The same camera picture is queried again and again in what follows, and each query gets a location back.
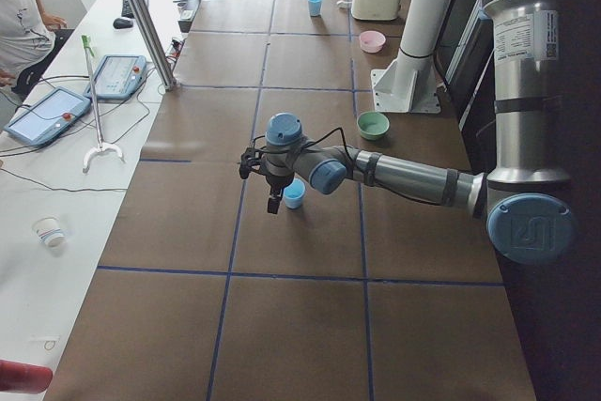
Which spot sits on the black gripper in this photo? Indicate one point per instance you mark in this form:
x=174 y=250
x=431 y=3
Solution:
x=276 y=180

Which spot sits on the light blue cup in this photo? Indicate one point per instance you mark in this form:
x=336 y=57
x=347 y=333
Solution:
x=293 y=194
x=314 y=7

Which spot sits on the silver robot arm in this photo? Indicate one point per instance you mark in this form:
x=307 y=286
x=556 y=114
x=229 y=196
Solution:
x=526 y=220

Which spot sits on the green bowl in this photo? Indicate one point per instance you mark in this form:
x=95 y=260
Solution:
x=372 y=125

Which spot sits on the white pillar with base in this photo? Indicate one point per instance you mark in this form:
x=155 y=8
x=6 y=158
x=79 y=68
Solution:
x=409 y=85

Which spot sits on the pink bowl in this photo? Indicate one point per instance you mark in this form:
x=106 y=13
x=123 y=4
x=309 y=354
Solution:
x=371 y=41

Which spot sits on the far teach pendant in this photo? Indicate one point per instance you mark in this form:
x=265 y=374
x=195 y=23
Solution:
x=117 y=76

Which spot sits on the teach pendant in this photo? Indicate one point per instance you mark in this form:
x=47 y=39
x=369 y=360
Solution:
x=117 y=76
x=43 y=122

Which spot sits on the cream toaster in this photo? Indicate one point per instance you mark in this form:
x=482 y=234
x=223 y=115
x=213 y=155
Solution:
x=375 y=10

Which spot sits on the paper cup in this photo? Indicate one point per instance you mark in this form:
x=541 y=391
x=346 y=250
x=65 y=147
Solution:
x=49 y=231

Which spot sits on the black computer mouse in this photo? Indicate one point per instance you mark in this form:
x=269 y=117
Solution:
x=122 y=23

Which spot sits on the near teach pendant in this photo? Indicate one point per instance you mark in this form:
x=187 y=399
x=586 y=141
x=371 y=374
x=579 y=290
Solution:
x=43 y=122

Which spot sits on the person in white shirt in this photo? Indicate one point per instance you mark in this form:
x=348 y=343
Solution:
x=30 y=40

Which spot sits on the red cylinder object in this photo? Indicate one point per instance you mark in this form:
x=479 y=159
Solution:
x=18 y=377

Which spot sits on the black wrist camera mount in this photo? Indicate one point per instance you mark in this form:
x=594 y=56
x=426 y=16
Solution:
x=251 y=161

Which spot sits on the aluminium frame post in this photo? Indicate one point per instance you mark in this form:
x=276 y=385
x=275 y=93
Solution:
x=153 y=44

